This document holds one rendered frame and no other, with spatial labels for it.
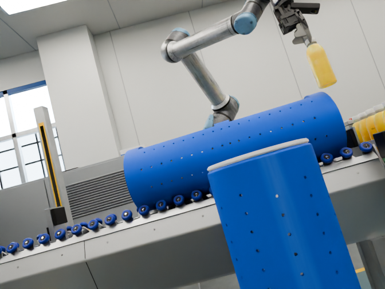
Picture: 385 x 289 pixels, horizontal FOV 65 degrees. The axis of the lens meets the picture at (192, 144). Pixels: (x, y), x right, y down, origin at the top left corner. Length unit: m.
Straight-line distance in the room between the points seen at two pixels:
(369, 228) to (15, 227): 2.70
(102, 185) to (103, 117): 1.32
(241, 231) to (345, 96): 4.08
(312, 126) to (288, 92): 3.20
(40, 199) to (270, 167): 2.55
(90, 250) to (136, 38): 3.60
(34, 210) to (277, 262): 2.57
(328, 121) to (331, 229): 0.57
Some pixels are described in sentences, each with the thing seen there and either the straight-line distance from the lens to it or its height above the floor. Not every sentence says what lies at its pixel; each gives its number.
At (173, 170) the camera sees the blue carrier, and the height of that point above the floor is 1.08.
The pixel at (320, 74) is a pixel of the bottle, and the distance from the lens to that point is 1.31.
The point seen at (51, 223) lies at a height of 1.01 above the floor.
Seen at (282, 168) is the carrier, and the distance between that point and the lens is 0.70.
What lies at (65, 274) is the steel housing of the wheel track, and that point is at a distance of 1.42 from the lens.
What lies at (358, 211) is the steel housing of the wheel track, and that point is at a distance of 1.31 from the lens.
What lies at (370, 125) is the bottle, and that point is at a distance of 1.46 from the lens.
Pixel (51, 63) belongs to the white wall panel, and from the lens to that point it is 4.39.
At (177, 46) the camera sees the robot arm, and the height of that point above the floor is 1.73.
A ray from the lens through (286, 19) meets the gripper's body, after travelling 1.40.
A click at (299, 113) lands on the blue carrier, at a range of 1.25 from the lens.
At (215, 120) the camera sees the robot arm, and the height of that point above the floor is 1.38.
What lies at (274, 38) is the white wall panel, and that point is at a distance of 4.67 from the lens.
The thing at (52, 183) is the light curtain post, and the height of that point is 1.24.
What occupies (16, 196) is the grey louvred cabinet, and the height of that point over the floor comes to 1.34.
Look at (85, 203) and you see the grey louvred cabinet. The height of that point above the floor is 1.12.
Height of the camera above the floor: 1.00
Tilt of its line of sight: 8 degrees up
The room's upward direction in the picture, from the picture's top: 16 degrees counter-clockwise
